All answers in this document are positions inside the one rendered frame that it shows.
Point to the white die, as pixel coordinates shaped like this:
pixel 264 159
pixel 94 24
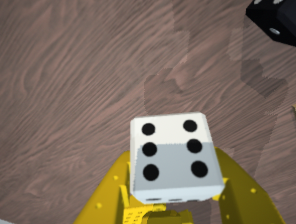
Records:
pixel 172 159

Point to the black die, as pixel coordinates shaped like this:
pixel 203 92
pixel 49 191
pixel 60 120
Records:
pixel 276 18

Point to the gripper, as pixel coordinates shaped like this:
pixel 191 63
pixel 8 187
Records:
pixel 242 201

